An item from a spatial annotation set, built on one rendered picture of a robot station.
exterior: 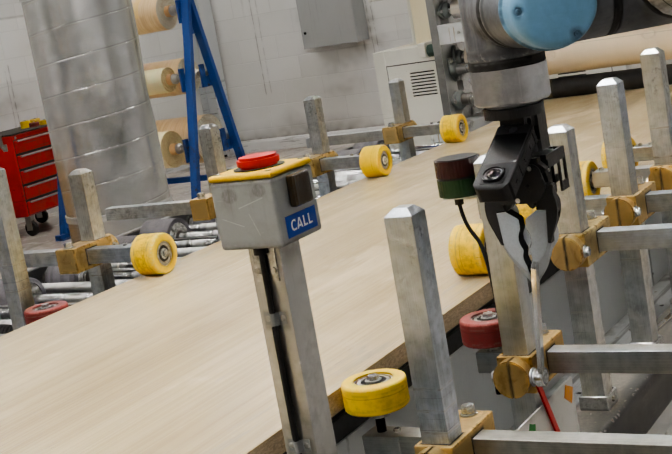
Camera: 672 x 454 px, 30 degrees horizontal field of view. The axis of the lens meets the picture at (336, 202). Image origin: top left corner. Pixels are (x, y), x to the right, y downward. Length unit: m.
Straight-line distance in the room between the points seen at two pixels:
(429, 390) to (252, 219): 0.38
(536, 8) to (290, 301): 0.40
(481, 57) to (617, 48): 2.78
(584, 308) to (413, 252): 0.55
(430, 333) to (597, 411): 0.57
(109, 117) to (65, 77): 0.25
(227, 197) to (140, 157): 4.47
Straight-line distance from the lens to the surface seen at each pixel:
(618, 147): 2.07
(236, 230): 1.14
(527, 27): 1.31
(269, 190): 1.11
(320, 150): 3.31
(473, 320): 1.70
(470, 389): 1.99
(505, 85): 1.45
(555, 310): 2.33
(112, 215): 3.09
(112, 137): 5.55
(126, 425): 1.56
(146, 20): 8.82
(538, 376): 1.62
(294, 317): 1.16
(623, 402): 1.94
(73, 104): 5.57
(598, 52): 4.24
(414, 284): 1.39
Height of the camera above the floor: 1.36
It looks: 9 degrees down
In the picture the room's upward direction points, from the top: 10 degrees counter-clockwise
